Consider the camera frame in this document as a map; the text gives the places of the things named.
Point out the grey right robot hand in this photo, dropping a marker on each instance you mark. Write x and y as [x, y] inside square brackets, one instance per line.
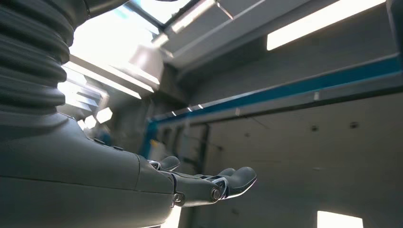
[78, 188]

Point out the blue ceiling beam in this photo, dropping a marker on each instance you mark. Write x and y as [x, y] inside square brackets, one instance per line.
[283, 89]

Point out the ceiling light panel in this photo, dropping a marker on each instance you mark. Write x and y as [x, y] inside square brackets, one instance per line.
[340, 220]
[321, 22]

